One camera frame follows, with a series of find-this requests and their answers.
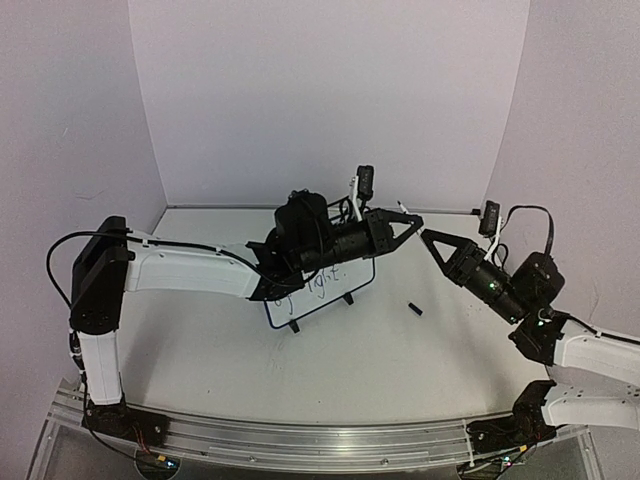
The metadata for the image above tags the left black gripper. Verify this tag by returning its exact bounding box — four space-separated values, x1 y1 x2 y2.
298 207 424 274

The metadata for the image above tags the white whiteboard marker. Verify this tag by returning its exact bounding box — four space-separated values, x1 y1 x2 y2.
397 201 409 214

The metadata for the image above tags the dark blue marker cap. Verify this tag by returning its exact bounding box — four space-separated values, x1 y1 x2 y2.
408 302 424 317

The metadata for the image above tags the blue framed whiteboard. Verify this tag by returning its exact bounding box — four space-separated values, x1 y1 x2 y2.
264 259 376 330

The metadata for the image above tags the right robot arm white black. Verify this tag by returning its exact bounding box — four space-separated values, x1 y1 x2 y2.
421 229 639 438

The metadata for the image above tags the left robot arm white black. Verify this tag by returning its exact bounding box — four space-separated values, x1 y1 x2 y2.
53 190 424 435

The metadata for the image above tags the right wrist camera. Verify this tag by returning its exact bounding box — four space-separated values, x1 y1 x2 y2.
478 200 503 261

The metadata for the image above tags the right camera black cable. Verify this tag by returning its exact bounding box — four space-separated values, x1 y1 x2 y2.
504 203 557 256

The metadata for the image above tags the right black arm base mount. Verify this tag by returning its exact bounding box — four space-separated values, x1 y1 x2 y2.
466 408 557 454

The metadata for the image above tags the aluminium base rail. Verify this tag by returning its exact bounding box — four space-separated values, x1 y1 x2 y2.
27 384 602 479

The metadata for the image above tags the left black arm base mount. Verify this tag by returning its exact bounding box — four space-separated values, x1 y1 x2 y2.
82 399 169 447

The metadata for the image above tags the left base cable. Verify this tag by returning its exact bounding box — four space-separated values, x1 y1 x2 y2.
77 409 171 471

